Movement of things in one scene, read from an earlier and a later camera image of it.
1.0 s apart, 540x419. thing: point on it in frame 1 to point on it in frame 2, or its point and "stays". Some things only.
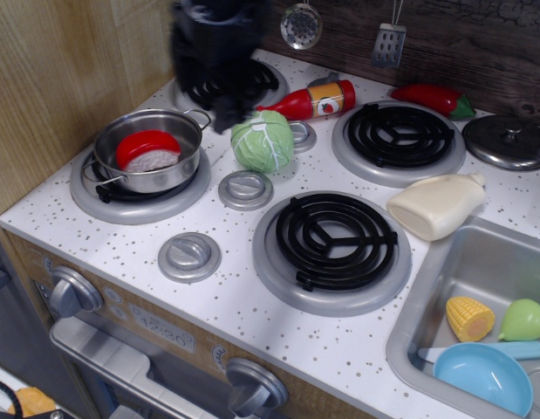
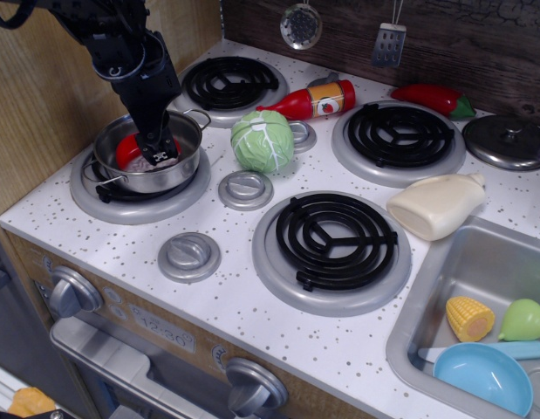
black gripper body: x=216 y=58 to x=146 y=94
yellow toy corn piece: x=470 y=321 stays
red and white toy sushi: x=146 y=149 stays
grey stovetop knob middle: x=245 y=190 stays
